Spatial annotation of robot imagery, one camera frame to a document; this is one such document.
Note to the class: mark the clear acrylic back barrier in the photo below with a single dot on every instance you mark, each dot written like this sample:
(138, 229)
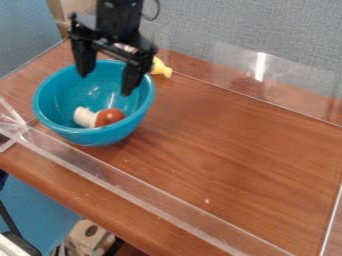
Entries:
(294, 86)

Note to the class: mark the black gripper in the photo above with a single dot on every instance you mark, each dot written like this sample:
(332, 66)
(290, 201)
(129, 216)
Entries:
(111, 33)

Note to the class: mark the clear acrylic front barrier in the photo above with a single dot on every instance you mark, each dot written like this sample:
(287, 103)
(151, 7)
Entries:
(153, 219)

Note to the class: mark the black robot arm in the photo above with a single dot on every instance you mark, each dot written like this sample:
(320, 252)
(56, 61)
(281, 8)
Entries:
(115, 6)

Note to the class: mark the white brown toy mushroom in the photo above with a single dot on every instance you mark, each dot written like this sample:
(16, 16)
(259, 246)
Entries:
(90, 119)

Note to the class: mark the white block under table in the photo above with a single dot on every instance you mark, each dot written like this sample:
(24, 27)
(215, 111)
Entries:
(88, 239)

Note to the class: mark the clear acrylic left bracket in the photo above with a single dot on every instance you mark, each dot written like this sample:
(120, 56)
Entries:
(12, 124)

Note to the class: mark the blue bowl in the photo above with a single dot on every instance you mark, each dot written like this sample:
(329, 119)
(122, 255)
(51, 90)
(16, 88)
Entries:
(64, 91)

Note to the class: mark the clear acrylic barrier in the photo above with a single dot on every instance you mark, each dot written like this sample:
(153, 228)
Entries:
(153, 219)
(294, 86)

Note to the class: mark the yellow toy banana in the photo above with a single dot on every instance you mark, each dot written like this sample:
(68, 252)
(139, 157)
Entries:
(161, 68)

